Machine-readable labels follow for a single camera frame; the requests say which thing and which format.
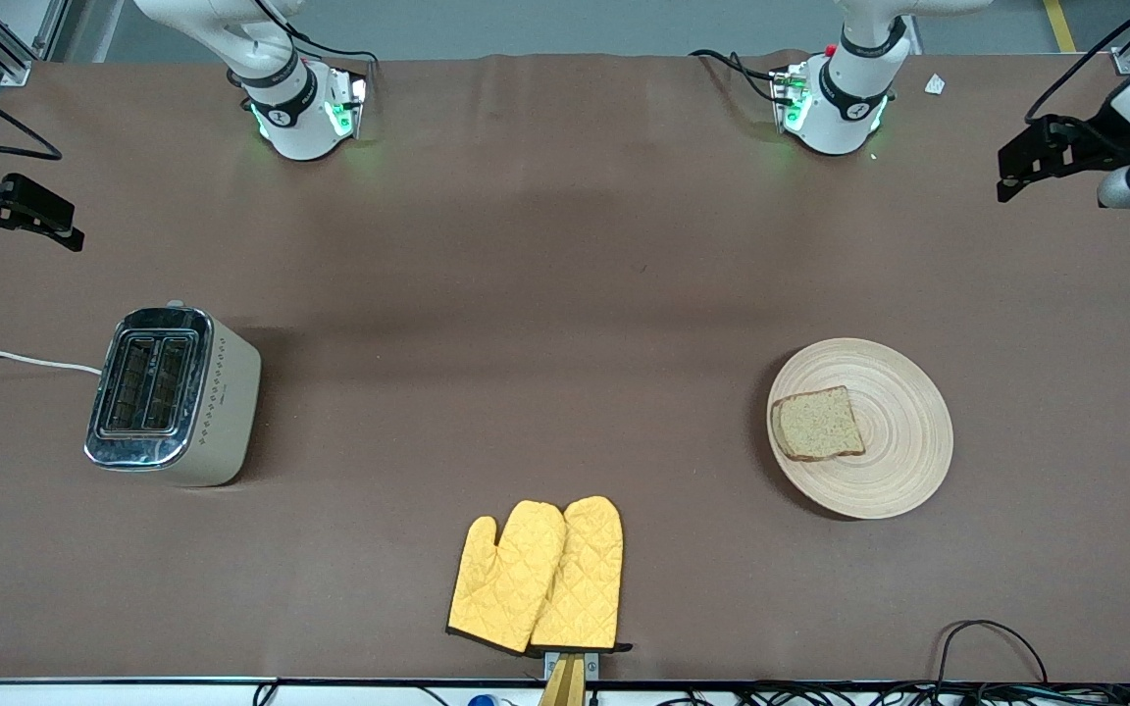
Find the metal clamp bracket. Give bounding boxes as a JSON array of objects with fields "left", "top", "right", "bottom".
[{"left": 544, "top": 651, "right": 601, "bottom": 682}]

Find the white table frame rail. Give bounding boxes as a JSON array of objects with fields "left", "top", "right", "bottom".
[{"left": 0, "top": 682, "right": 546, "bottom": 706}]

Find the black right arm base cable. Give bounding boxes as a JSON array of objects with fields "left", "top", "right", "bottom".
[{"left": 241, "top": 0, "right": 382, "bottom": 70}]

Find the tangled black cable bundle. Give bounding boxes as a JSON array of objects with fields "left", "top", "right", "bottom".
[{"left": 663, "top": 682, "right": 1130, "bottom": 706}]

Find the black left arm base cable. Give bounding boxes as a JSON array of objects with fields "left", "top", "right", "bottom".
[{"left": 690, "top": 49, "right": 784, "bottom": 104}]

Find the brown table cover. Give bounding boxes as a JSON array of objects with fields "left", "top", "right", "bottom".
[{"left": 0, "top": 51, "right": 1130, "bottom": 682}]

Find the yellow quilted oven mitt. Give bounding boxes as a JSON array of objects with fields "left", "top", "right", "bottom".
[
  {"left": 529, "top": 495, "right": 633, "bottom": 653},
  {"left": 446, "top": 501, "right": 567, "bottom": 655}
]

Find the black right arm wrist cable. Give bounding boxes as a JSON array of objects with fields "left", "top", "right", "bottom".
[{"left": 0, "top": 69, "right": 63, "bottom": 161}]

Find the black looped cable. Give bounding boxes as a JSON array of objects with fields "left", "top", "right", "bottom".
[{"left": 935, "top": 620, "right": 1050, "bottom": 687}]

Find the round wooden plate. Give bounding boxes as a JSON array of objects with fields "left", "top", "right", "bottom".
[{"left": 766, "top": 338, "right": 954, "bottom": 521}]

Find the black arm wrist cable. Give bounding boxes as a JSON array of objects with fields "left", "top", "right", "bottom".
[
  {"left": 0, "top": 69, "right": 63, "bottom": 161},
  {"left": 1024, "top": 0, "right": 1130, "bottom": 124}
]

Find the black left arm wrist cable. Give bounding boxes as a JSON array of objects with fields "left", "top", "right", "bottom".
[{"left": 1024, "top": 0, "right": 1130, "bottom": 124}]

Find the black arm base cable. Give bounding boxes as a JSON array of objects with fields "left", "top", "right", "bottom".
[
  {"left": 241, "top": 0, "right": 382, "bottom": 70},
  {"left": 690, "top": 49, "right": 784, "bottom": 104}
]

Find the beige toaster with chrome top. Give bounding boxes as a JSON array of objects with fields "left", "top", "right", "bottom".
[{"left": 84, "top": 301, "right": 262, "bottom": 488}]

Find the brown toast slice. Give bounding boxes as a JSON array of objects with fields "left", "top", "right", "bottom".
[{"left": 771, "top": 385, "right": 866, "bottom": 463}]

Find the white toaster power cable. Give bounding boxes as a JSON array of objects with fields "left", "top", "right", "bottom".
[{"left": 0, "top": 350, "right": 103, "bottom": 377}]

